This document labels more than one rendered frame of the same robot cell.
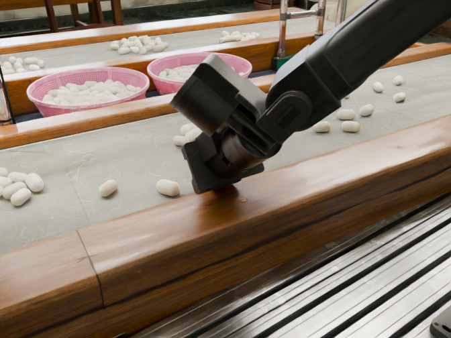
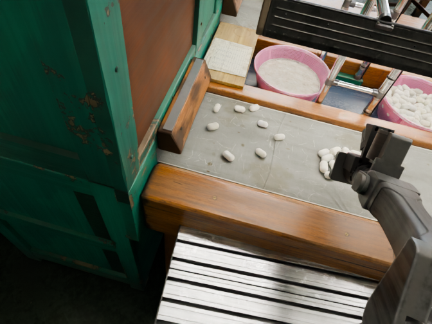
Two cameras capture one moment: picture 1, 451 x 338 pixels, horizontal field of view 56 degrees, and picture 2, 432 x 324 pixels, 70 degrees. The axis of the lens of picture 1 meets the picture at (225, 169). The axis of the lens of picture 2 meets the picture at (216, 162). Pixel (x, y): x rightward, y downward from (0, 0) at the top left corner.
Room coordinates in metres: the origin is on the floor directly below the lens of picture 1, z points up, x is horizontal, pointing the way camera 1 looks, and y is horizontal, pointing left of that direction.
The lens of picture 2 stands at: (-0.16, 0.32, 1.40)
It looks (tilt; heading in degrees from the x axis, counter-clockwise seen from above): 53 degrees down; 35
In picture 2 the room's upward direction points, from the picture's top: 11 degrees clockwise
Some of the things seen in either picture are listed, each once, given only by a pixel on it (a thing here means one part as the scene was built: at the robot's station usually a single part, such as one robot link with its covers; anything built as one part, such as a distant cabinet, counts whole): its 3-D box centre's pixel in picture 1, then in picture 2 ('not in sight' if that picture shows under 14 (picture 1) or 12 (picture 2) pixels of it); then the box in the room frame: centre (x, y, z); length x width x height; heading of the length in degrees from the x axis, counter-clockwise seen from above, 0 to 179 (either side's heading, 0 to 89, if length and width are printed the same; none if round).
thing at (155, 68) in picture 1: (200, 83); not in sight; (1.07, 0.07, 0.72); 0.27 x 0.27 x 0.10
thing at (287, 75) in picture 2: not in sight; (287, 81); (0.70, 0.69, 0.71); 0.22 x 0.22 x 0.06
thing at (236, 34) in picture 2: not in sight; (230, 52); (0.59, 0.88, 0.77); 0.33 x 0.15 x 0.01; 30
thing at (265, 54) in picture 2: not in sight; (288, 79); (0.70, 0.69, 0.72); 0.27 x 0.27 x 0.10
